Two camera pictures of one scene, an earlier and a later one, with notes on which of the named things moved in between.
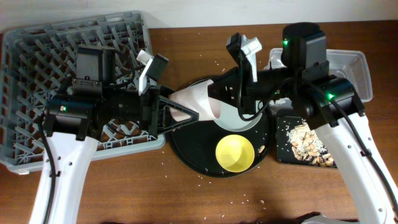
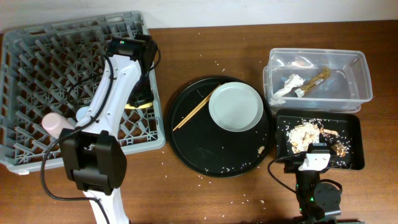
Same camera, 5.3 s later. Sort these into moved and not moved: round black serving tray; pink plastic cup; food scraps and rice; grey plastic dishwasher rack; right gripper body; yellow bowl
Moved: pink plastic cup; yellow bowl; right gripper body
Not moved: food scraps and rice; grey plastic dishwasher rack; round black serving tray
